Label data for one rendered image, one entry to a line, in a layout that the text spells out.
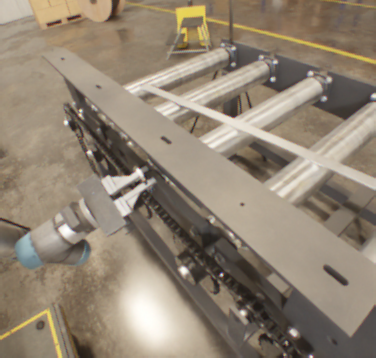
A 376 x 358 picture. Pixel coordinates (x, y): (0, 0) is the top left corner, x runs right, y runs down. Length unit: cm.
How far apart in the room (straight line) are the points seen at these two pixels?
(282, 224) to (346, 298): 11
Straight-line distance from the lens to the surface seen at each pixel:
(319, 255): 35
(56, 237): 61
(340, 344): 49
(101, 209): 59
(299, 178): 79
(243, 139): 95
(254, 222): 36
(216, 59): 157
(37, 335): 138
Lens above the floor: 146
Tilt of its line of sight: 44 degrees down
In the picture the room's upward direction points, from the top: 8 degrees counter-clockwise
